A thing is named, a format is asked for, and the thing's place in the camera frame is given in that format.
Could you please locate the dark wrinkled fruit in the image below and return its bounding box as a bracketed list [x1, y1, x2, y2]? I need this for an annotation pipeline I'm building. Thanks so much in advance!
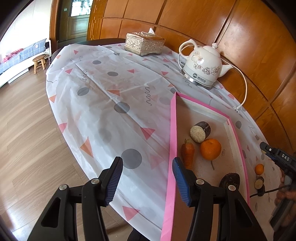
[219, 173, 240, 189]

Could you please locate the orange mandarin with stem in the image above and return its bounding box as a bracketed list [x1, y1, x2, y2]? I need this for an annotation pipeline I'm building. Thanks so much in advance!
[200, 138, 222, 162]

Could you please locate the cut purple yam piece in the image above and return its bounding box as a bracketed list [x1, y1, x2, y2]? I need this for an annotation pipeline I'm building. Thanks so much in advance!
[190, 121, 211, 143]

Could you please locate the small orange carrot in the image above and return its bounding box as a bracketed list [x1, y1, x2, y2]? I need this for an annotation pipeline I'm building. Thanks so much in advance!
[181, 139, 195, 169]

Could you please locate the dark round fruit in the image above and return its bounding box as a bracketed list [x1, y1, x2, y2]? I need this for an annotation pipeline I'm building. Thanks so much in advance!
[257, 184, 265, 197]

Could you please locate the person's right hand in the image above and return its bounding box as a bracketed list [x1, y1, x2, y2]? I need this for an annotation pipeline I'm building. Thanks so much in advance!
[274, 170, 295, 206]

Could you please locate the pink shallow box tray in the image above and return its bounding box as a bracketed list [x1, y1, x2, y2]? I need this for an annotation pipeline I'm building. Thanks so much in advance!
[160, 92, 251, 241]

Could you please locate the white ceramic electric kettle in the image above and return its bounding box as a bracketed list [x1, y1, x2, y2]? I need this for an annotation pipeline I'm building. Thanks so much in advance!
[179, 39, 233, 88]

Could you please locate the patterned white tablecloth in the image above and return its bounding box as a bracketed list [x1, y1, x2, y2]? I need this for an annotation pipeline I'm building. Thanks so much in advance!
[46, 44, 280, 240]

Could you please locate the small wooden stool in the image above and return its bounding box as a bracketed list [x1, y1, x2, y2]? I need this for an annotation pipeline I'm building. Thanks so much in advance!
[33, 54, 46, 74]

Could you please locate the blue plaid sofa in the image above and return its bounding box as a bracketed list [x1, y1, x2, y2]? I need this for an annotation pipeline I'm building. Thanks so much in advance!
[1, 39, 51, 87]

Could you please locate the ornate silver tissue box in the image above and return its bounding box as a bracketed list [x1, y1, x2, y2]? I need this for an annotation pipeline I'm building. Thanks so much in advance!
[125, 28, 165, 56]

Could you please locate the wooden glass door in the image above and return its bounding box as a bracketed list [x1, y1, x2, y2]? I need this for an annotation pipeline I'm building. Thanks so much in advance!
[57, 0, 93, 43]

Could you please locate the white kettle power cord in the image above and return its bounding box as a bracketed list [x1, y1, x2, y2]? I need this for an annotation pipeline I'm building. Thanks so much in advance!
[220, 58, 248, 113]

